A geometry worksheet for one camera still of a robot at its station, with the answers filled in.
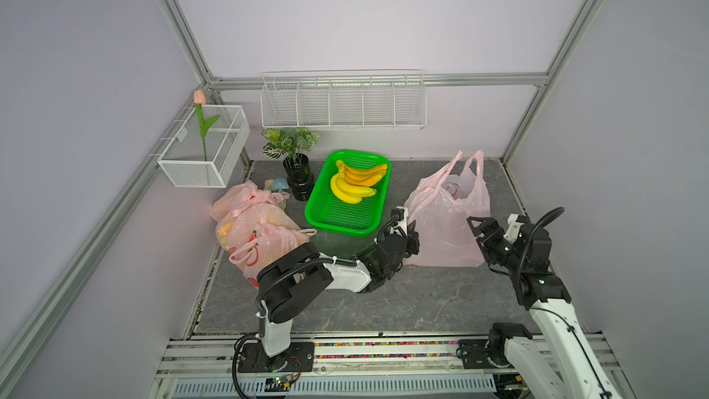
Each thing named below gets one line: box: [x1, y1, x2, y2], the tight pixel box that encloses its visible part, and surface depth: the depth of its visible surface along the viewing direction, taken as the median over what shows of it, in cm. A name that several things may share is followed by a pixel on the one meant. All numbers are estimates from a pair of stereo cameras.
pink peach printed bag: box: [215, 204, 317, 289], surface depth 86 cm
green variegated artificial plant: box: [261, 126, 322, 169], surface depth 93 cm
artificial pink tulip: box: [193, 88, 220, 162], surface depth 85 cm
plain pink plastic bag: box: [404, 150, 491, 268], surface depth 87 cm
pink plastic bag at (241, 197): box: [206, 181, 291, 230], surface depth 93 cm
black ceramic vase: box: [283, 152, 315, 202], surface depth 101 cm
